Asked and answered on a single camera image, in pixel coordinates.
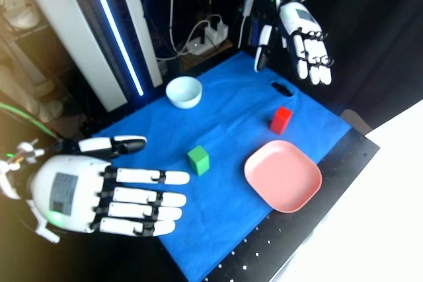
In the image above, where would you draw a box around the green cube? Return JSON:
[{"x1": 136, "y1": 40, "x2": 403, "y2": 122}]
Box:
[{"x1": 186, "y1": 145, "x2": 211, "y2": 177}]

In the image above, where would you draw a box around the red block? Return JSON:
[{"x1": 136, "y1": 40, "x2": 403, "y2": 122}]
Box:
[{"x1": 270, "y1": 106, "x2": 293, "y2": 136}]

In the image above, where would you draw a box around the pink square plate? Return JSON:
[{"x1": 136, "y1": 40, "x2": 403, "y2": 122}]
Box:
[{"x1": 243, "y1": 139, "x2": 323, "y2": 215}]

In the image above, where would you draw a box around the blue cloth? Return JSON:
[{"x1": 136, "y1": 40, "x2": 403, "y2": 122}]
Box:
[{"x1": 92, "y1": 50, "x2": 353, "y2": 282}]

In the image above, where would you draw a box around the white bowl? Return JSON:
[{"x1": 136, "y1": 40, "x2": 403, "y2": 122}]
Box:
[{"x1": 165, "y1": 75, "x2": 204, "y2": 110}]

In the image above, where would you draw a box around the small black object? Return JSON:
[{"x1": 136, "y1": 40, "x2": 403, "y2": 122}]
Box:
[{"x1": 270, "y1": 81, "x2": 295, "y2": 98}]

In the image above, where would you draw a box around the white power strip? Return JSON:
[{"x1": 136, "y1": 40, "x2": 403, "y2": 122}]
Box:
[{"x1": 186, "y1": 22, "x2": 230, "y2": 56}]

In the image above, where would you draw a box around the white power adapter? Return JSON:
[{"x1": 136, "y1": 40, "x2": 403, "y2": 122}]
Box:
[{"x1": 237, "y1": 0, "x2": 259, "y2": 50}]

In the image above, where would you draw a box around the white tower with blue light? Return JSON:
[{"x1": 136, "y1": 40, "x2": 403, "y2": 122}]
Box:
[{"x1": 15, "y1": 0, "x2": 165, "y2": 113}]

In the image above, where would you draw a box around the white cable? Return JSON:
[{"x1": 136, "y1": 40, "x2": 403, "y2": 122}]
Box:
[{"x1": 167, "y1": 0, "x2": 199, "y2": 58}]

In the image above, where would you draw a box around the green cable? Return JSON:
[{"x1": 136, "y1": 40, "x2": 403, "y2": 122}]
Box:
[{"x1": 0, "y1": 101, "x2": 61, "y2": 140}]

